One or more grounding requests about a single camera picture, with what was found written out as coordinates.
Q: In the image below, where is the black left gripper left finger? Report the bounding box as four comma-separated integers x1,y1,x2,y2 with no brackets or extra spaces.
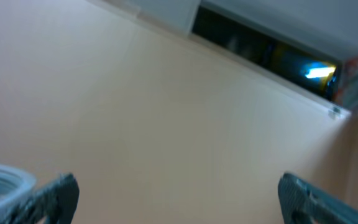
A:
7,173,80,224

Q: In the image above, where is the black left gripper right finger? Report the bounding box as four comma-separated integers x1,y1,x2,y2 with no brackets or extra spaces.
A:
278,172,358,224

